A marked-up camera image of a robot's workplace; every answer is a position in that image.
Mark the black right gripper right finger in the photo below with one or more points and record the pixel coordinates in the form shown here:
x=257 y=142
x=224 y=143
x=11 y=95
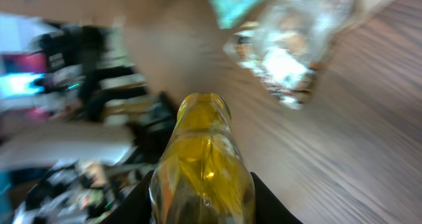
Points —
x=269 y=210

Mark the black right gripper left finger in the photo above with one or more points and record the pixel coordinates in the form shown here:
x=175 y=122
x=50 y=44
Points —
x=136 y=208

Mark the yellow oil bottle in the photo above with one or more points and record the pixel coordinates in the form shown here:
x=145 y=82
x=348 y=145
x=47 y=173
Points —
x=201 y=177

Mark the brown mixed nuts bag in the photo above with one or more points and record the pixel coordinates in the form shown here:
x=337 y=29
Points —
x=289 y=45

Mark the green flushable wipes pack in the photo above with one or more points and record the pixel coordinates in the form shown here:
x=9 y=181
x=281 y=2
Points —
x=230 y=12

